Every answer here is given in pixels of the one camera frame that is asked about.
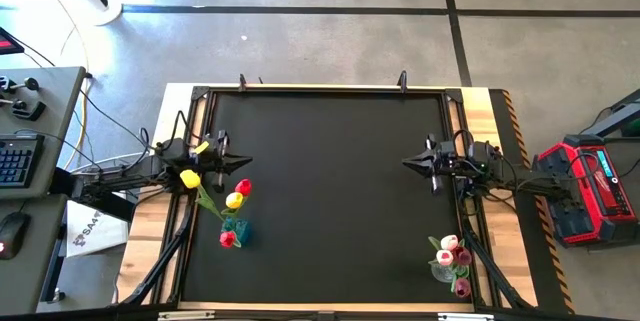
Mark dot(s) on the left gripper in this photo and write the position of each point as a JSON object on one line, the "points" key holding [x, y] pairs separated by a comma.
{"points": [[210, 164]]}

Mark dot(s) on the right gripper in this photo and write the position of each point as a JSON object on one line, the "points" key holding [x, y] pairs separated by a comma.
{"points": [[450, 168]]}

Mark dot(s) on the red artificial tulip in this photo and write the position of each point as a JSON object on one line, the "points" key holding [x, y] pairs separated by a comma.
{"points": [[227, 239], [243, 187]]}

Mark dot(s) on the yellow artificial tulip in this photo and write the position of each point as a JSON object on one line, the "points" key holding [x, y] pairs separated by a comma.
{"points": [[234, 200], [190, 179]]}

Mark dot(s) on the blue glass vase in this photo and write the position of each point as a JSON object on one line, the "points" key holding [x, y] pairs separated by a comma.
{"points": [[244, 228]]}

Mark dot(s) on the pink artificial tulip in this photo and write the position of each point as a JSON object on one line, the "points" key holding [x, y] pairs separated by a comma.
{"points": [[445, 258], [450, 242]]}

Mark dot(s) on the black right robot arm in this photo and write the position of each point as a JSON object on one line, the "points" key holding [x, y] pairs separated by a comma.
{"points": [[530, 181]]}

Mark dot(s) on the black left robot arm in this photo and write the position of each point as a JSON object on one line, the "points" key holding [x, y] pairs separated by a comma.
{"points": [[125, 176]]}

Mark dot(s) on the clear glass vase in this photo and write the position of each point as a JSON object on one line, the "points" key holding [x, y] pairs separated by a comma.
{"points": [[441, 273]]}

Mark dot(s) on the black table clamp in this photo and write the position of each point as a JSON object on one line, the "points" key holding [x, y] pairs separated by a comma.
{"points": [[403, 81], [242, 83]]}

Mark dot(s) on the black hazard-striped panel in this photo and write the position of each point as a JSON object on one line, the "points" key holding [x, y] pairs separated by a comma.
{"points": [[500, 111]]}

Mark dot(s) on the dark table mat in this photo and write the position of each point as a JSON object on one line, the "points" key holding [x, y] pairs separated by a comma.
{"points": [[325, 211]]}

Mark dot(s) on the black diagonal support strut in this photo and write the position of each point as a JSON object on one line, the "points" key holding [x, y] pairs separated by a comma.
{"points": [[492, 271], [160, 266]]}

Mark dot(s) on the black desk crossbar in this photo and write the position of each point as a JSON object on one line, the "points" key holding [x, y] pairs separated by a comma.
{"points": [[90, 206]]}

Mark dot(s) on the grey desk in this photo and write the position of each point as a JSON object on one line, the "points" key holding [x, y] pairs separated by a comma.
{"points": [[60, 111], [35, 271]]}

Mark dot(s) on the white round stand base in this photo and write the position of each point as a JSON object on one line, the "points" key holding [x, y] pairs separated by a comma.
{"points": [[107, 13]]}

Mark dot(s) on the grey equipment stand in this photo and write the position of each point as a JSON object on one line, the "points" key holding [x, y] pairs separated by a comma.
{"points": [[620, 113]]}

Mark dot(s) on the black keyboard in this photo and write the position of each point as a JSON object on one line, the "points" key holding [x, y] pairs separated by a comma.
{"points": [[17, 161]]}

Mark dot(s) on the black ball-ended lever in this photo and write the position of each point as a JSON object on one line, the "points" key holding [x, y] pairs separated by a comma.
{"points": [[31, 83]]}

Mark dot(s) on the black computer mouse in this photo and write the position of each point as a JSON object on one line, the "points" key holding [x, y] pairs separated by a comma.
{"points": [[11, 233]]}

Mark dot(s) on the black device with red light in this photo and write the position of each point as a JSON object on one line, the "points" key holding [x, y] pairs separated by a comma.
{"points": [[9, 43]]}

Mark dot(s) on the silver metal bracket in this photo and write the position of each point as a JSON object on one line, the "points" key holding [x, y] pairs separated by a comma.
{"points": [[185, 315], [465, 317]]}

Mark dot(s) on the black desk bracket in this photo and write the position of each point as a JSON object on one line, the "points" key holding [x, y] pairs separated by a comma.
{"points": [[30, 110]]}

